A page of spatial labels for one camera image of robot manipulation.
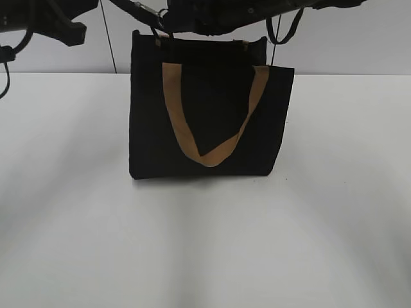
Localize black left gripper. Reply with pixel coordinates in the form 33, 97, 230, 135
30, 0, 99, 47

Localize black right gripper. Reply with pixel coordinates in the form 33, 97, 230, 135
163, 0, 308, 35

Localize black tote bag tan handles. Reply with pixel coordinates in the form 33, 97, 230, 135
129, 31, 295, 180

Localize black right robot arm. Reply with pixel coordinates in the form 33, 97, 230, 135
161, 0, 364, 35

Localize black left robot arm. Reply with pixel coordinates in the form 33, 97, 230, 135
1, 0, 99, 47

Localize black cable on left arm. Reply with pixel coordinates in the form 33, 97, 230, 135
0, 28, 33, 100

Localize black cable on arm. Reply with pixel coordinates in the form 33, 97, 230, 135
0, 28, 33, 100
266, 8, 305, 45

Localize left thin black wall cable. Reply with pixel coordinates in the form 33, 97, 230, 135
100, 0, 118, 74

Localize thin black wall cable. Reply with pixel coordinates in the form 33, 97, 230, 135
100, 0, 118, 74
270, 14, 282, 67

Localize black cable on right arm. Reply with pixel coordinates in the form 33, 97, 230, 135
266, 8, 305, 45

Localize right thin black wall cable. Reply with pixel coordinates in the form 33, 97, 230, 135
270, 14, 282, 67

